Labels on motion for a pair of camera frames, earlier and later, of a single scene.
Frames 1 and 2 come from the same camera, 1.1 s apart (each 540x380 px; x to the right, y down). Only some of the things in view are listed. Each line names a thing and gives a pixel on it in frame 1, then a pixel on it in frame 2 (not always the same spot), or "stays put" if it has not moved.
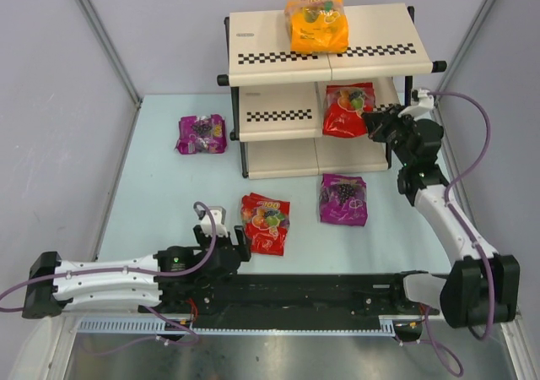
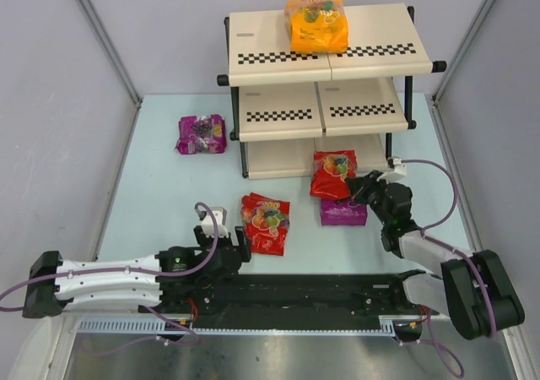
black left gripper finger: (243, 243) stays put
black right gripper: (385, 124) -> (369, 190)
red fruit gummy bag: (267, 220) stays put
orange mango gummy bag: (316, 25) stays put
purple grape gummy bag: (342, 200) stays put
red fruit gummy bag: (344, 106) -> (330, 171)
